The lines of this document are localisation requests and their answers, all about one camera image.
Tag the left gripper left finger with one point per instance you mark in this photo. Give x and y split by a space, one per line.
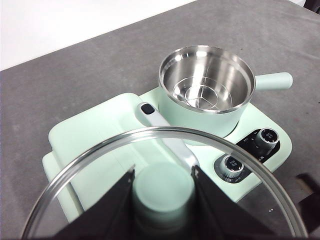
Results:
107 215

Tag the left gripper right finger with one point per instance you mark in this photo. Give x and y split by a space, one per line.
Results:
225 215

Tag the glass pot lid green knob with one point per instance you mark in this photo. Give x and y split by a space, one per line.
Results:
165 190

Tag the mint green steamer pot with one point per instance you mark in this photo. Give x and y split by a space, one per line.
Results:
217 72

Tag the mint green breakfast maker base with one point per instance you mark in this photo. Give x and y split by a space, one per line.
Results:
252 175

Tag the silver control knob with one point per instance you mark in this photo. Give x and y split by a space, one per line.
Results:
233 165
267 136

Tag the mint green griddle cover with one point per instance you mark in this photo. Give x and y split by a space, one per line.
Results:
100 125

